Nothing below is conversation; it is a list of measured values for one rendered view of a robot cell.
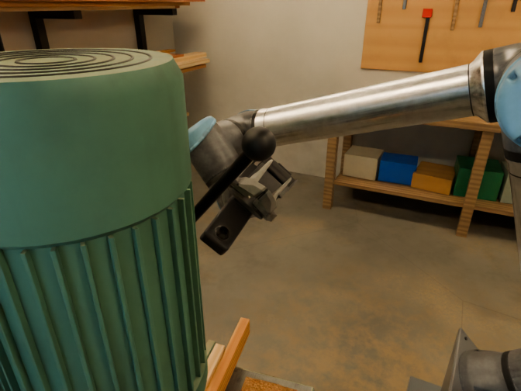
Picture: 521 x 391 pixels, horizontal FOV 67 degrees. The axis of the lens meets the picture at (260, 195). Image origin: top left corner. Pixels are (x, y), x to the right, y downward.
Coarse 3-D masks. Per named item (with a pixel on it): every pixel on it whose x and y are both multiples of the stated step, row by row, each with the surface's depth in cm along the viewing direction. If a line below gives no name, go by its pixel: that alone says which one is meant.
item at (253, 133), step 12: (252, 132) 38; (264, 132) 38; (252, 144) 38; (264, 144) 38; (240, 156) 40; (252, 156) 38; (264, 156) 38; (228, 168) 41; (240, 168) 40; (228, 180) 41; (216, 192) 42; (204, 204) 44
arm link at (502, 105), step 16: (512, 64) 48; (512, 80) 46; (496, 96) 49; (512, 96) 46; (496, 112) 49; (512, 112) 46; (512, 128) 46; (512, 144) 50; (512, 160) 51; (512, 176) 52; (512, 192) 54
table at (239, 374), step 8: (240, 368) 76; (232, 376) 75; (240, 376) 75; (248, 376) 75; (256, 376) 75; (264, 376) 75; (272, 376) 75; (232, 384) 73; (240, 384) 73; (280, 384) 73; (288, 384) 73; (296, 384) 73; (304, 384) 73
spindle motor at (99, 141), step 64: (0, 64) 24; (64, 64) 24; (128, 64) 24; (0, 128) 19; (64, 128) 20; (128, 128) 22; (0, 192) 20; (64, 192) 21; (128, 192) 23; (192, 192) 32; (0, 256) 22; (64, 256) 23; (128, 256) 25; (192, 256) 32; (0, 320) 25; (64, 320) 25; (128, 320) 27; (192, 320) 33; (64, 384) 27; (128, 384) 29; (192, 384) 35
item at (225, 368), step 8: (240, 320) 82; (248, 320) 82; (240, 328) 80; (248, 328) 83; (232, 336) 78; (240, 336) 78; (248, 336) 83; (232, 344) 76; (240, 344) 78; (224, 352) 75; (232, 352) 75; (240, 352) 79; (224, 360) 73; (232, 360) 74; (216, 368) 72; (224, 368) 72; (232, 368) 75; (216, 376) 70; (224, 376) 70; (216, 384) 68; (224, 384) 71
